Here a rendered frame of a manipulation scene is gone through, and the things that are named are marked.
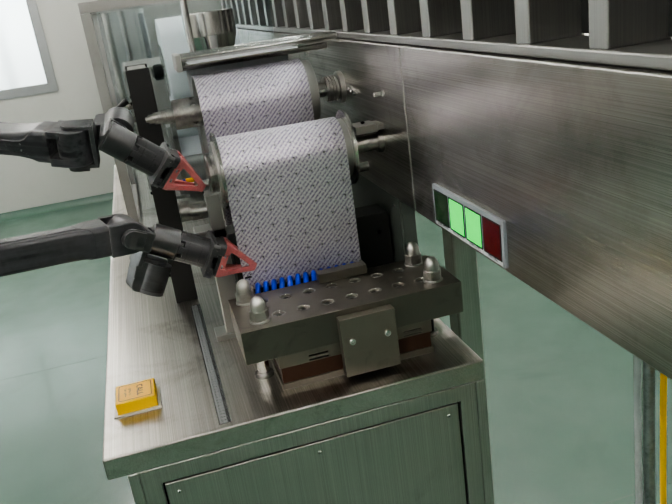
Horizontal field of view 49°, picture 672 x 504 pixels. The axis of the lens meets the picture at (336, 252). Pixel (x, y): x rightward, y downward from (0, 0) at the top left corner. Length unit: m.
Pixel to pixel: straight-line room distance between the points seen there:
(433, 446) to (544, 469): 1.22
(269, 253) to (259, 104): 0.35
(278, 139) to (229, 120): 0.23
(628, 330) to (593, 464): 1.79
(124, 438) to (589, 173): 0.85
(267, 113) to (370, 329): 0.56
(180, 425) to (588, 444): 1.71
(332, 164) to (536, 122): 0.57
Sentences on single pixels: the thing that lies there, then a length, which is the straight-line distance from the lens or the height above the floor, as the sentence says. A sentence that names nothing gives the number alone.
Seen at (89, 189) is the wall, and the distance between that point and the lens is 7.06.
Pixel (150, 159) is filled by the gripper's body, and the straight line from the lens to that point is 1.38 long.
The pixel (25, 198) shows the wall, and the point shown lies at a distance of 7.12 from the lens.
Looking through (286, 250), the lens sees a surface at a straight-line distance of 1.42.
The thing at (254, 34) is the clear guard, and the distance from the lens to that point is 2.40.
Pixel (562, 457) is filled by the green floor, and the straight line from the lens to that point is 2.64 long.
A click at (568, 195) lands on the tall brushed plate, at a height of 1.29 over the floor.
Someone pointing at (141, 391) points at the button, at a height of 0.92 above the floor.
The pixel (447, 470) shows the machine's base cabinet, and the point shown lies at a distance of 1.43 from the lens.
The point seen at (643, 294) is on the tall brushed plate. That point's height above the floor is 1.22.
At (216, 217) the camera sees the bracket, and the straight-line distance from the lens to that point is 1.46.
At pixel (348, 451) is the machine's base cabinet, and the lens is 1.33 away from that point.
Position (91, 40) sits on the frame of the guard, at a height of 1.49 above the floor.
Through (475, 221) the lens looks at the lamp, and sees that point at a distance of 1.11.
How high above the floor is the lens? 1.55
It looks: 20 degrees down
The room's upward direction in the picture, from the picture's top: 8 degrees counter-clockwise
